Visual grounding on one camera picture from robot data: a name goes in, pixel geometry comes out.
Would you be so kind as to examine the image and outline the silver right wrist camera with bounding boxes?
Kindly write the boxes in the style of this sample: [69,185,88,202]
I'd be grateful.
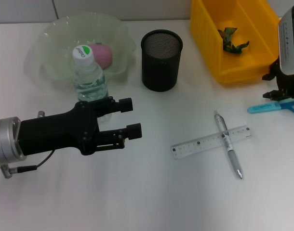
[278,4,294,75]

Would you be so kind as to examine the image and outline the green plastic wrapper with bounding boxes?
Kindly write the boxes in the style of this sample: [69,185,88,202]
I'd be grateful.
[217,26,250,55]

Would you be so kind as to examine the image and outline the yellow plastic bin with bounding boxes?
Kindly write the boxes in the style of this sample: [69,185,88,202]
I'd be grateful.
[190,0,282,85]

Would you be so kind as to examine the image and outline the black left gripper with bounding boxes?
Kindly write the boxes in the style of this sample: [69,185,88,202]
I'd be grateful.
[18,102,101,156]

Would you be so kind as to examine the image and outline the translucent green fruit bowl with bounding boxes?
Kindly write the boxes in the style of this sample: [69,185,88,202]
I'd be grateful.
[28,12,135,84]

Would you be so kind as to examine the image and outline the pink peach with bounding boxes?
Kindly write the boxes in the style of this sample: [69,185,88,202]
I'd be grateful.
[89,43,113,70]

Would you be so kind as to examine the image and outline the black mesh pen cup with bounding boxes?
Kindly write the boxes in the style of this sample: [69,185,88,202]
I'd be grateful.
[140,29,183,92]

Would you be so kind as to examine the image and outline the clear plastic ruler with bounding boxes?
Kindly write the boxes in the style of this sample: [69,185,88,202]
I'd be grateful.
[170,124,255,160]

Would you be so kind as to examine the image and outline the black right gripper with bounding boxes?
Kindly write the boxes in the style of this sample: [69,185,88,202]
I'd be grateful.
[262,61,294,102]

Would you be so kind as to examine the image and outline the blue scissors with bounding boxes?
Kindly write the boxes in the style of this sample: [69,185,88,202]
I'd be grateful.
[247,99,294,114]

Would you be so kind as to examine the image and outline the silver ballpoint pen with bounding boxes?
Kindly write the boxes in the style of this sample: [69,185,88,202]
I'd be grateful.
[213,110,244,180]

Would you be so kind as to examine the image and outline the clear green-label water bottle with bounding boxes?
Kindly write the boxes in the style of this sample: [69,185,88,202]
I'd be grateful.
[72,44,113,123]

